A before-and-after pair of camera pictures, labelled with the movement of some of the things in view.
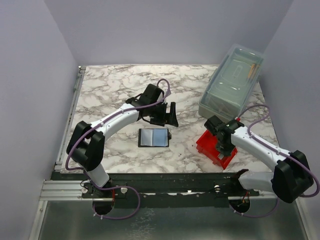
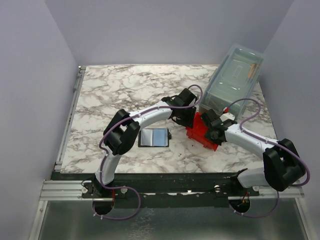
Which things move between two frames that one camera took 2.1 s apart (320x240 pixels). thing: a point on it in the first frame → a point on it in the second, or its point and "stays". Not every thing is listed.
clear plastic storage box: x=230 y=86 stays
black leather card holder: x=154 y=137 stays
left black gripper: x=171 y=116 → x=187 y=122
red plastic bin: x=206 y=146 → x=197 y=133
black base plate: x=165 y=191 stays
